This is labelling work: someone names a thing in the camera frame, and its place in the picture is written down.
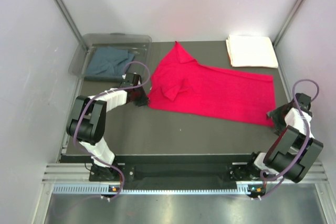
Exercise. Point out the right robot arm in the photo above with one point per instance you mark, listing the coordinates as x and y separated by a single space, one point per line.
290 125

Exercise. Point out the folded white t shirt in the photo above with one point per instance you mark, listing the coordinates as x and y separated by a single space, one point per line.
251 51

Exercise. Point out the right aluminium corner post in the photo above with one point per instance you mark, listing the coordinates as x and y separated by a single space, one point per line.
287 22

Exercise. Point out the grey-blue t shirt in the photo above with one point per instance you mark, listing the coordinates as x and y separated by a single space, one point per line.
109 62

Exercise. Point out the aluminium frame rail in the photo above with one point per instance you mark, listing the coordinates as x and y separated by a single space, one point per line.
77 173

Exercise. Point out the pink t shirt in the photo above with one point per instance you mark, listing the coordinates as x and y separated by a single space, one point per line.
181 84

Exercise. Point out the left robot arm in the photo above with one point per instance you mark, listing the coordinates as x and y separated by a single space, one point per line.
87 122

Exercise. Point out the left aluminium corner post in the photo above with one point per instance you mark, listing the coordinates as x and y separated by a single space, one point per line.
70 22

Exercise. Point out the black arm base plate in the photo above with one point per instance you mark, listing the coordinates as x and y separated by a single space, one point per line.
227 167

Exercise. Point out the aluminium corner post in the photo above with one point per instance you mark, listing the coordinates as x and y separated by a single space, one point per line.
287 22
70 22

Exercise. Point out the grey slotted cable duct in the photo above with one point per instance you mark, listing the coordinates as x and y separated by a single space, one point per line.
105 189

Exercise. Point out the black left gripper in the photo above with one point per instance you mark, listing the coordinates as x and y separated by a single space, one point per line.
144 100

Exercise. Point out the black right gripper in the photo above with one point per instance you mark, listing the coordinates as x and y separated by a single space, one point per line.
274 115

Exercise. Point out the clear plastic bin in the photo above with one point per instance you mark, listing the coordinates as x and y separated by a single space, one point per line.
139 45

